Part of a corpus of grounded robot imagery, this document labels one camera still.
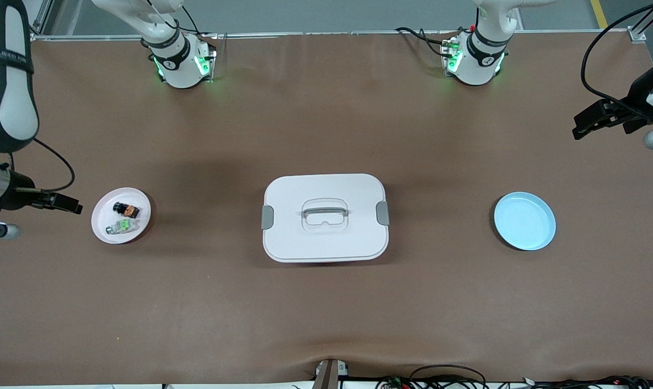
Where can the white lidded storage box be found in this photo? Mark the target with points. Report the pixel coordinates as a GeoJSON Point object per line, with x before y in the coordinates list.
{"type": "Point", "coordinates": [326, 243]}

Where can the aluminium frame rail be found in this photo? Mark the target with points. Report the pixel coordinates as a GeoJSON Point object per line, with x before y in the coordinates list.
{"type": "Point", "coordinates": [305, 34]}

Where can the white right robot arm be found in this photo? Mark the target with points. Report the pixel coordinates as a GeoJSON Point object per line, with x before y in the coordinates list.
{"type": "Point", "coordinates": [180, 65]}

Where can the aluminium frame strut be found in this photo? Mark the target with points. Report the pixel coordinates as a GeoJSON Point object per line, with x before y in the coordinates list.
{"type": "Point", "coordinates": [642, 24]}
{"type": "Point", "coordinates": [42, 19]}

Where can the pink round plate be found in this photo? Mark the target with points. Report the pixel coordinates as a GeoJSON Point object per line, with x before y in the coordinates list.
{"type": "Point", "coordinates": [105, 216]}

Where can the light blue round plate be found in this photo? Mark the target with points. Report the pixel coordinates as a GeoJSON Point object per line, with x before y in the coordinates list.
{"type": "Point", "coordinates": [524, 221]}

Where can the brown table mat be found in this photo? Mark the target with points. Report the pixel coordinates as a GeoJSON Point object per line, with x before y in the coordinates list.
{"type": "Point", "coordinates": [326, 313]}

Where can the grey table edge bracket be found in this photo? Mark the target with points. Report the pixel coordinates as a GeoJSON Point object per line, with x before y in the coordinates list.
{"type": "Point", "coordinates": [329, 374]}

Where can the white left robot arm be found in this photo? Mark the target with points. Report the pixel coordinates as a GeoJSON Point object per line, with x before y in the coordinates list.
{"type": "Point", "coordinates": [478, 65]}

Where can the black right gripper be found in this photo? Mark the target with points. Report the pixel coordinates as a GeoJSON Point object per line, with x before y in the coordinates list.
{"type": "Point", "coordinates": [17, 197]}

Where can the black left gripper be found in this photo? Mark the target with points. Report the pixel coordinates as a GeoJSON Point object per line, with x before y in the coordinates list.
{"type": "Point", "coordinates": [631, 106]}

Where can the green and clear switch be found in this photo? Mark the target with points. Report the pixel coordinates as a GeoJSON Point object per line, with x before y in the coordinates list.
{"type": "Point", "coordinates": [124, 225]}

